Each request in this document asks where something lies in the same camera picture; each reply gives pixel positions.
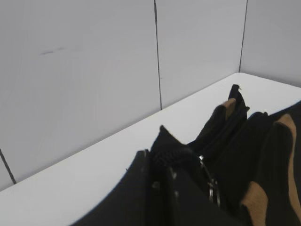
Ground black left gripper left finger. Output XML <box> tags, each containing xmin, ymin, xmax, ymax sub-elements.
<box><xmin>74</xmin><ymin>150</ymin><xmax>168</xmax><ymax>226</ymax></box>

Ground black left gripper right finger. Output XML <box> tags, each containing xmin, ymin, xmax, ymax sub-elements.
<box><xmin>151</xmin><ymin>147</ymin><xmax>225</xmax><ymax>226</ymax></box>

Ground silver zipper pull with ring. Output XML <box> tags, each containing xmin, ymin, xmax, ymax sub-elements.
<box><xmin>199</xmin><ymin>155</ymin><xmax>221</xmax><ymax>208</ymax></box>

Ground black tote bag tan handles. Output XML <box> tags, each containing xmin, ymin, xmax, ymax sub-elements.
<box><xmin>150</xmin><ymin>85</ymin><xmax>301</xmax><ymax>226</ymax></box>

